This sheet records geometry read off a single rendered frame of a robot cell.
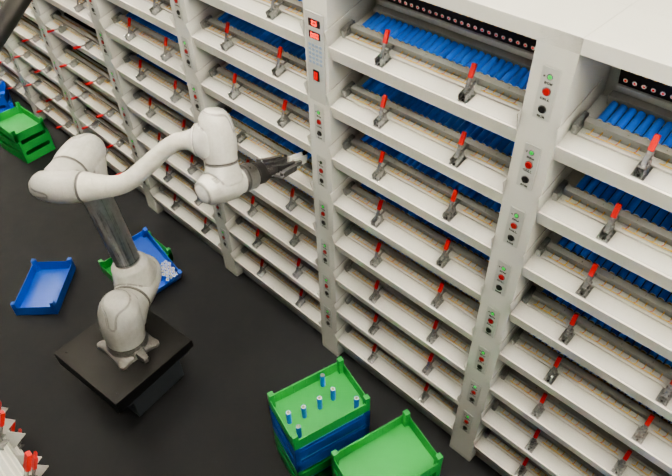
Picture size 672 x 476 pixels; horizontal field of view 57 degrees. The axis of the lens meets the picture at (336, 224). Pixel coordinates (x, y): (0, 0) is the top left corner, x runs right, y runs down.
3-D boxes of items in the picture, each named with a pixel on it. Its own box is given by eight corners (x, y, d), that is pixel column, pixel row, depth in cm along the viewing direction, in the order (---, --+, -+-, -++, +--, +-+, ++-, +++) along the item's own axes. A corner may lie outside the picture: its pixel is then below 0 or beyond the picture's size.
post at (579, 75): (469, 462, 234) (584, 38, 117) (449, 446, 239) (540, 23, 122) (498, 426, 245) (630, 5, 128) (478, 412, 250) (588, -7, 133)
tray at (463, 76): (516, 143, 143) (518, 99, 132) (331, 59, 174) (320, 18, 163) (564, 90, 149) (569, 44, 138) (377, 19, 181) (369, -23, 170)
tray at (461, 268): (481, 303, 182) (481, 279, 171) (335, 211, 214) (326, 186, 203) (520, 255, 189) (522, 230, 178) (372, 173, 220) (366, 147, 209)
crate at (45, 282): (58, 314, 292) (52, 303, 287) (16, 315, 292) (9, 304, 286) (76, 268, 314) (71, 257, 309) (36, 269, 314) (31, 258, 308)
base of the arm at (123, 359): (128, 377, 235) (125, 369, 231) (95, 346, 246) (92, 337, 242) (167, 349, 246) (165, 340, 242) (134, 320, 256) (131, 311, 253)
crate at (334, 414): (294, 451, 205) (293, 439, 200) (268, 405, 218) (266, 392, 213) (370, 410, 216) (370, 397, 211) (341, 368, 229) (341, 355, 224)
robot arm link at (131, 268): (118, 314, 251) (137, 276, 267) (156, 314, 248) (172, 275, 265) (36, 158, 202) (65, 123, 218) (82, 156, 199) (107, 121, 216)
